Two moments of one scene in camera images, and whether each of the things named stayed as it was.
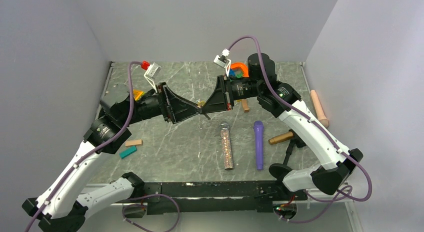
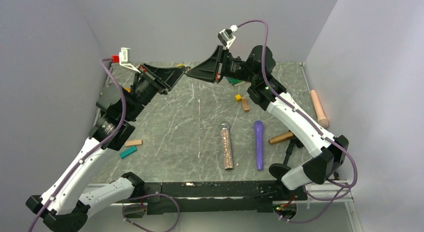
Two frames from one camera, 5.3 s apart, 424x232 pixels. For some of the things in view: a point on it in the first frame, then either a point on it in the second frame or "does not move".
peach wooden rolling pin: [322, 119] does not move
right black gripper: [218, 101] -> [213, 69]
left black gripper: [177, 109] -> [164, 76]
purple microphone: [258, 126] does not move
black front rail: [177, 197] does not move
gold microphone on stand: [280, 138] does not move
